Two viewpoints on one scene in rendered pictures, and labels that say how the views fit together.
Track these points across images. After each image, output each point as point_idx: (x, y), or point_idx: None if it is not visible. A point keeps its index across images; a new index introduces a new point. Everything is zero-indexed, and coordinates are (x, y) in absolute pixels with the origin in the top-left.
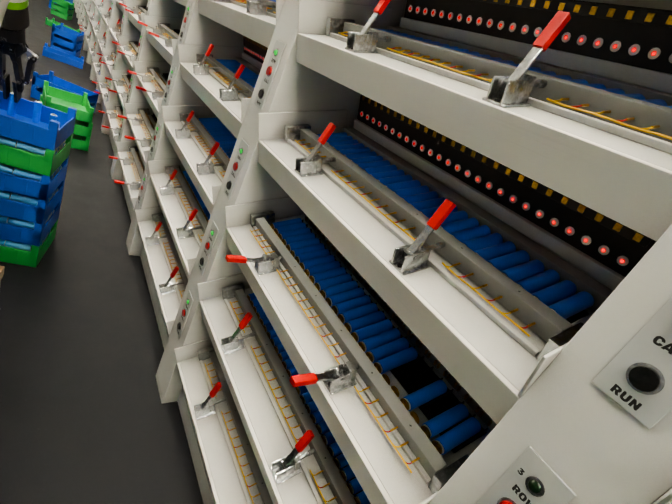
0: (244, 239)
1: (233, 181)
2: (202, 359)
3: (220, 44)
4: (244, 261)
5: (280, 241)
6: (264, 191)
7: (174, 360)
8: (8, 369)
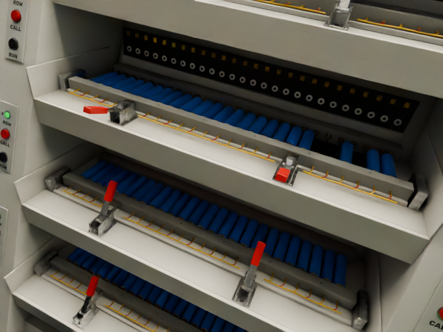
0: (68, 103)
1: (20, 36)
2: (43, 273)
3: None
4: (105, 110)
5: (118, 90)
6: (65, 44)
7: (4, 293)
8: None
